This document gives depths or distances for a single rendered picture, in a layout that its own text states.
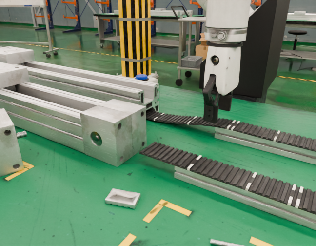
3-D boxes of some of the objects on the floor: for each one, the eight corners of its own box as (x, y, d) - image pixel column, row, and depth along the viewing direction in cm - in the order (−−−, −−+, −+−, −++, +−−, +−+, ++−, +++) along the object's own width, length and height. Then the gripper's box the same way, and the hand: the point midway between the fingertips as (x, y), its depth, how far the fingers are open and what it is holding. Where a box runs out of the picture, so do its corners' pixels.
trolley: (248, 82, 393) (259, 6, 351) (246, 93, 346) (258, 7, 304) (179, 75, 425) (182, 5, 384) (168, 85, 378) (169, 6, 337)
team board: (-16, 55, 580) (-44, -52, 500) (1, 51, 625) (-23, -48, 545) (47, 58, 551) (29, -56, 471) (60, 54, 596) (45, -51, 516)
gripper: (223, 32, 65) (216, 102, 73) (189, 41, 52) (186, 124, 59) (254, 34, 62) (244, 107, 69) (227, 44, 48) (218, 133, 56)
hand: (217, 111), depth 64 cm, fingers open, 8 cm apart
